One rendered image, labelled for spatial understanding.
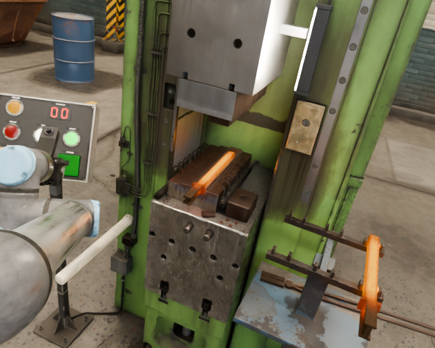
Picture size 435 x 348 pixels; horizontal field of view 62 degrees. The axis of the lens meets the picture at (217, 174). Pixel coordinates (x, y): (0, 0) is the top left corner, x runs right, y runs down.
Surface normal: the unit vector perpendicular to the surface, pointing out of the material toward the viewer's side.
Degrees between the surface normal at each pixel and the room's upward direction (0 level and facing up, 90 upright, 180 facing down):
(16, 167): 55
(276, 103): 90
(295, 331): 0
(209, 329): 90
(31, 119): 60
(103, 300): 0
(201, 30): 90
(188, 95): 90
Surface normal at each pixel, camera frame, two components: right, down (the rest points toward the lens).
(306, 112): -0.37, 0.39
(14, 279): 0.90, -0.27
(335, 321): 0.15, -0.87
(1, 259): 0.75, -0.61
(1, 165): 0.12, -0.10
